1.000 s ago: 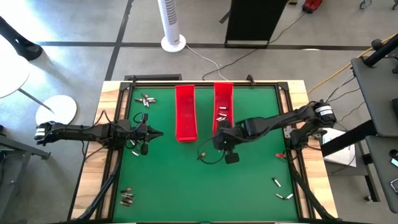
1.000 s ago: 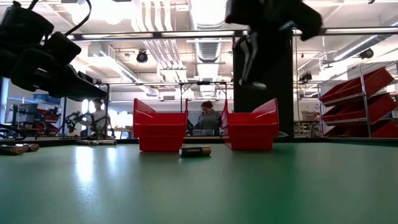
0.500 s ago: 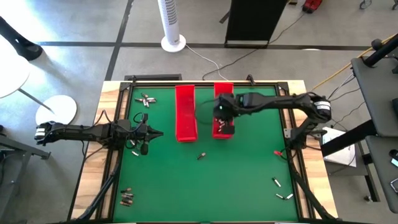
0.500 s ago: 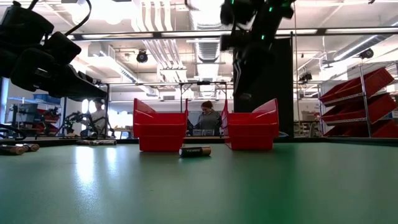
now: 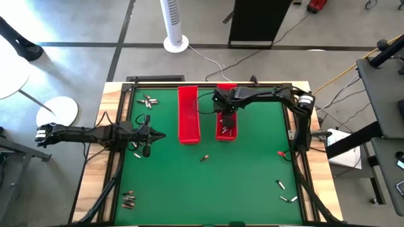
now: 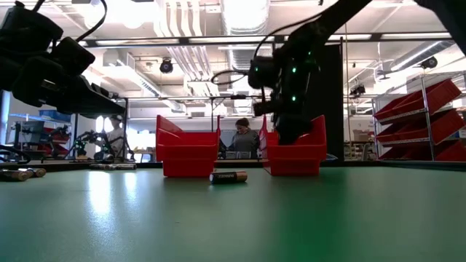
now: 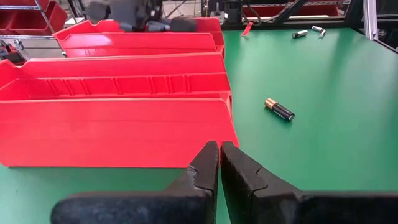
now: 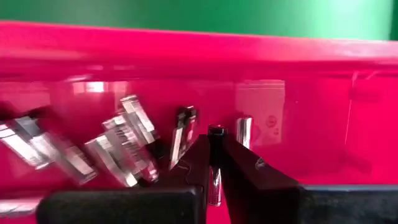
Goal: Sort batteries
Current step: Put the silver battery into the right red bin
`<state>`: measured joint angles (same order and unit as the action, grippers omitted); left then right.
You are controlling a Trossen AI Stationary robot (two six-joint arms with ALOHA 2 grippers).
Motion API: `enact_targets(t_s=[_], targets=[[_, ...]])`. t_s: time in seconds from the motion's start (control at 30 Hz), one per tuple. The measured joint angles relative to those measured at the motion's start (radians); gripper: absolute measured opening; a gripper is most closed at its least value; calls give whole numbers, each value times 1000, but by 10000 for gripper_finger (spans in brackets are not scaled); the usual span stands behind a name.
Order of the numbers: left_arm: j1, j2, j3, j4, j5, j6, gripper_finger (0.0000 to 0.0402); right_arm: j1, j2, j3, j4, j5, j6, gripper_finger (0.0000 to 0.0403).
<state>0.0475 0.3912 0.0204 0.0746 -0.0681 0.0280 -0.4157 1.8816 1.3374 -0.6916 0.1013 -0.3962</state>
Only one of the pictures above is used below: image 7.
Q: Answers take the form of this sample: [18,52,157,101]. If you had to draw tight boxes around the red strap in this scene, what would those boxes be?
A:
[241,21,254,37]

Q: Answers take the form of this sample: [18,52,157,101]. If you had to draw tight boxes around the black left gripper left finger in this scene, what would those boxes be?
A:
[50,139,220,224]

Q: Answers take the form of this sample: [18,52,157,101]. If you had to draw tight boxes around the copper black battery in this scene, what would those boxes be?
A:
[264,97,296,123]

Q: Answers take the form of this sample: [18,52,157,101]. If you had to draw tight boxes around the green table mat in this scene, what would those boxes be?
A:
[0,27,398,224]

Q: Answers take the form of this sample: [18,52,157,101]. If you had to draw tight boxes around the long red plastic bin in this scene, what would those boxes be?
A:
[52,17,225,58]
[0,52,240,169]

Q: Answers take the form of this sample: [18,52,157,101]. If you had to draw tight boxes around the black aluminium table frame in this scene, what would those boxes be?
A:
[222,0,398,54]

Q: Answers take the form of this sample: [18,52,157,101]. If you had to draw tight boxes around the metal wire shelf rack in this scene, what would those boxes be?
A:
[0,0,69,58]

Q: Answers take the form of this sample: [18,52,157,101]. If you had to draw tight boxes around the red black tool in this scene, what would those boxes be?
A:
[0,39,28,67]

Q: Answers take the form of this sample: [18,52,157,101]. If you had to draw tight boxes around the red shelf bin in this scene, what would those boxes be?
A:
[0,2,68,36]
[0,0,51,12]

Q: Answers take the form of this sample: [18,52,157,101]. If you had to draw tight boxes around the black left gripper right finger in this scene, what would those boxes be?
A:
[220,141,398,224]

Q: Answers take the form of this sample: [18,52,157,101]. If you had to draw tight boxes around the silver aluminium post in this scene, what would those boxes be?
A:
[361,0,379,42]

